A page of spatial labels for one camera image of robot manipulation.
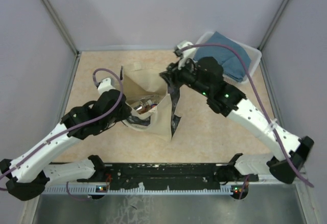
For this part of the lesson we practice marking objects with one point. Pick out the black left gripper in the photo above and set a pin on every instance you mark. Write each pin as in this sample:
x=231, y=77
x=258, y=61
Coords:
x=125, y=113

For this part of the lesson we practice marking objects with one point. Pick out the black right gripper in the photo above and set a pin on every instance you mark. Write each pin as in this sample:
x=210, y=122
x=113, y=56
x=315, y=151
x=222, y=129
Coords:
x=172, y=74

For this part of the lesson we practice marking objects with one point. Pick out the cream canvas tote bag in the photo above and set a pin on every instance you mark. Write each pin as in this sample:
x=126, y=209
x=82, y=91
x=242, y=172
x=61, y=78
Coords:
x=143, y=84

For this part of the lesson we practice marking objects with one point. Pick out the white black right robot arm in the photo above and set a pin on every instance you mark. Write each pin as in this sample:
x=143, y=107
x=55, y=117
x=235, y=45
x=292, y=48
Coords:
x=288, y=152

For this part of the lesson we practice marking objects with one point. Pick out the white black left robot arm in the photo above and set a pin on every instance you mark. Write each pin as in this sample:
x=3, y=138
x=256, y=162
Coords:
x=31, y=173

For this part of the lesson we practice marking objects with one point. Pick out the blue folded towel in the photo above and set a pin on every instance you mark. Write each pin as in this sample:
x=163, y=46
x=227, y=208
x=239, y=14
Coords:
x=232, y=67

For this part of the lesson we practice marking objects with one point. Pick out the white plastic basket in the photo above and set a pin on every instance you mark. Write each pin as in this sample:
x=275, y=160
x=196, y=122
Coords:
x=254, y=54

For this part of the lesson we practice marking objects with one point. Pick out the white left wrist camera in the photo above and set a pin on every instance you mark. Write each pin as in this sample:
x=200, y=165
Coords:
x=106, y=85

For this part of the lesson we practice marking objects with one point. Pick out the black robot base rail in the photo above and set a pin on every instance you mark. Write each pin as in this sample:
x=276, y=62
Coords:
x=169, y=178

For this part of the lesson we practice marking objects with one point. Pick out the aluminium frame rail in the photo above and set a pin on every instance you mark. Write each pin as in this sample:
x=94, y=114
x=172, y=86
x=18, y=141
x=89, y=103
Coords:
x=59, y=24

